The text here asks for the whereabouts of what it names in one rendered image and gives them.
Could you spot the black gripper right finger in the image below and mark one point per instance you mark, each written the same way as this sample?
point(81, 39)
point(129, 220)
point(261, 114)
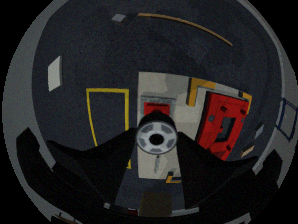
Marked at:
point(202, 172)

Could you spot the grey wheel with black tyre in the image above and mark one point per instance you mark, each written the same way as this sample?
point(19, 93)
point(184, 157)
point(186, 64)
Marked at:
point(156, 123)

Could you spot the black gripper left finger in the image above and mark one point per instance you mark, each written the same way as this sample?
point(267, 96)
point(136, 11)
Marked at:
point(102, 166)

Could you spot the yellow rectangular outline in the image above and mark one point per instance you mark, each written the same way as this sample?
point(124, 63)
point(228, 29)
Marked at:
point(109, 90)

